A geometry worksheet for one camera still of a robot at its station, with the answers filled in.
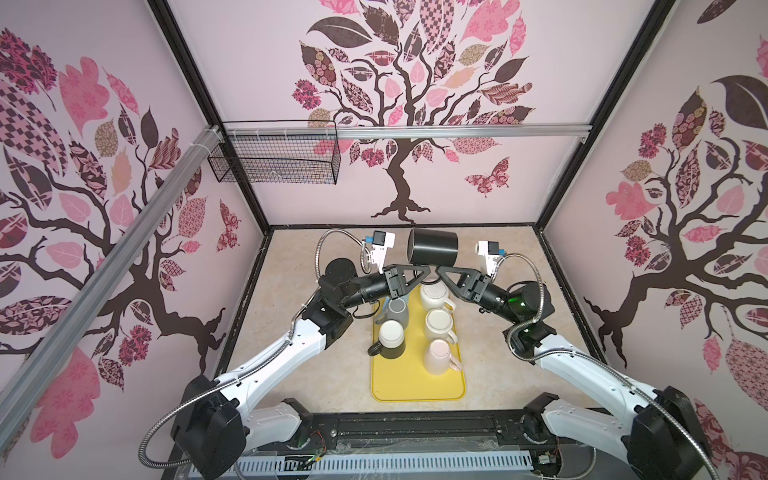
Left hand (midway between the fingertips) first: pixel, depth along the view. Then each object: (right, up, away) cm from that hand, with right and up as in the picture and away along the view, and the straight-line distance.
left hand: (431, 277), depth 63 cm
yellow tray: (-5, -31, +21) cm, 37 cm away
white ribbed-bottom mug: (+5, -8, +27) cm, 29 cm away
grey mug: (-7, -11, +23) cm, 26 cm away
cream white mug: (+5, -16, +23) cm, 28 cm away
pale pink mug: (+4, -23, +16) cm, 28 cm away
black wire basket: (-46, +38, +32) cm, 68 cm away
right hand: (+2, +1, -1) cm, 2 cm away
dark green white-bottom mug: (-9, -20, +17) cm, 27 cm away
